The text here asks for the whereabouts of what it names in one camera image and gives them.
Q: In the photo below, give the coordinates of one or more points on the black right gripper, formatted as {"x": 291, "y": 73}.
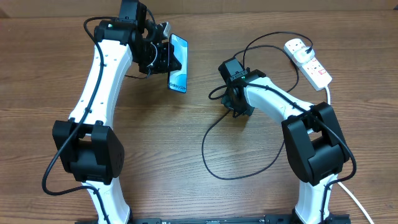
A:
{"x": 228, "y": 102}

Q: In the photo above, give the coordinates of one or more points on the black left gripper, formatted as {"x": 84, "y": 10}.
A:
{"x": 167, "y": 63}

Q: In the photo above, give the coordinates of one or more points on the Galaxy S24 smartphone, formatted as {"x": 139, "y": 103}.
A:
{"x": 177, "y": 78}

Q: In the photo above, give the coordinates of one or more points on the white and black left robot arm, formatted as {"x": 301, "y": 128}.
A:
{"x": 86, "y": 143}

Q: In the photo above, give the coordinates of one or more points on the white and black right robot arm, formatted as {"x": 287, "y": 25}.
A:
{"x": 315, "y": 146}

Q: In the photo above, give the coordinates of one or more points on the white USB charger plug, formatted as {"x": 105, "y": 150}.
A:
{"x": 303, "y": 55}

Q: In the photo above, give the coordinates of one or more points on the white power strip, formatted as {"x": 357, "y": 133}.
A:
{"x": 315, "y": 73}

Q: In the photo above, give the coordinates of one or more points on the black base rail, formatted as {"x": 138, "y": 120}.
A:
{"x": 267, "y": 219}

